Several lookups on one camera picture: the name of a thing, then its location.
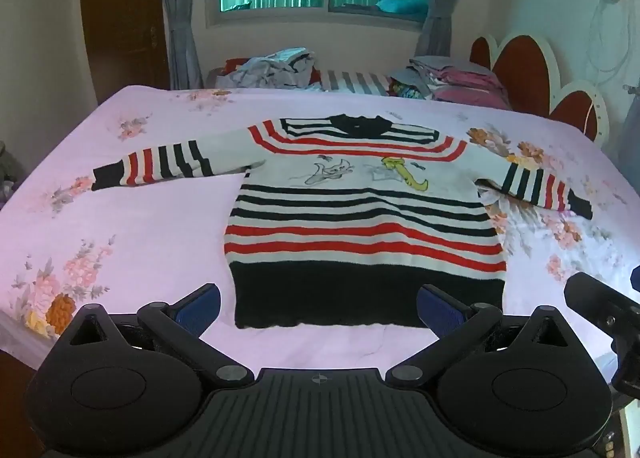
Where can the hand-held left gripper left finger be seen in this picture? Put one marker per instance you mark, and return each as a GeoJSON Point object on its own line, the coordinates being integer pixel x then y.
{"type": "Point", "coordinates": [200, 309]}

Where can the red and white headboard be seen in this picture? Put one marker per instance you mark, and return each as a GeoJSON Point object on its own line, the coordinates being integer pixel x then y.
{"type": "Point", "coordinates": [525, 73]}

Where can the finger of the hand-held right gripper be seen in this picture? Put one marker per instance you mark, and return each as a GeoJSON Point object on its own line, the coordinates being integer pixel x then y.
{"type": "Point", "coordinates": [595, 300]}

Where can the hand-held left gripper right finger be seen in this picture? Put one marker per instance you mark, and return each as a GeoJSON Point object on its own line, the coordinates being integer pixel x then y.
{"type": "Point", "coordinates": [440, 310]}

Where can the grey crumpled clothes pile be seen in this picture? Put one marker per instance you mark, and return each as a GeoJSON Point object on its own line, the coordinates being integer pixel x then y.
{"type": "Point", "coordinates": [270, 69]}

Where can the pink floral bed sheet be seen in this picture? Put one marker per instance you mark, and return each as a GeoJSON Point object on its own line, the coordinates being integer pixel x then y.
{"type": "Point", "coordinates": [150, 238]}

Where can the teal cloth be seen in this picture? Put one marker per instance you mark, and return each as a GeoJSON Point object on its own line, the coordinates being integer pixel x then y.
{"type": "Point", "coordinates": [402, 6]}

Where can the colourful floral cloth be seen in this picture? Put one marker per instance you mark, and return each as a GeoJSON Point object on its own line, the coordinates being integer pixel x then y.
{"type": "Point", "coordinates": [407, 91]}

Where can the brown wooden door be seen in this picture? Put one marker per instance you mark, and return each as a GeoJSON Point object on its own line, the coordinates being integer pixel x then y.
{"type": "Point", "coordinates": [125, 13]}

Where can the striped knit sweater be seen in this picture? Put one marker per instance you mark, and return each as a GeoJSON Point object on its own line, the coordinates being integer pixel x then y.
{"type": "Point", "coordinates": [360, 238]}

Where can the grey striped pillow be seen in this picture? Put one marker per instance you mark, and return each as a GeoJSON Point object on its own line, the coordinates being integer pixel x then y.
{"type": "Point", "coordinates": [355, 82]}

